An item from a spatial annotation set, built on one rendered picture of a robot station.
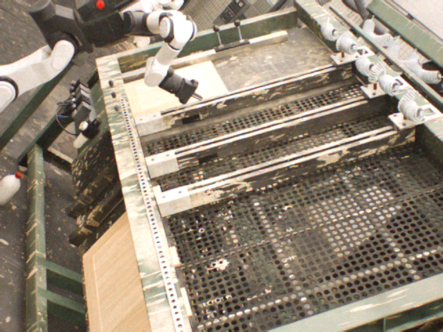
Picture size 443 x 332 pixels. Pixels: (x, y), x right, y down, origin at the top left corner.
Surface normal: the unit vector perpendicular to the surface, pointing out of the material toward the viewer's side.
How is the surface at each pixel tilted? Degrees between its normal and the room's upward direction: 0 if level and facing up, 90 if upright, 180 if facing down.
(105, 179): 90
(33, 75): 90
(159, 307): 54
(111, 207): 90
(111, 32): 100
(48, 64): 90
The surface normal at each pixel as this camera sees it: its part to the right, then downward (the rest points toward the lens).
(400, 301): -0.15, -0.77
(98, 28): 0.08, 0.64
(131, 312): -0.68, -0.46
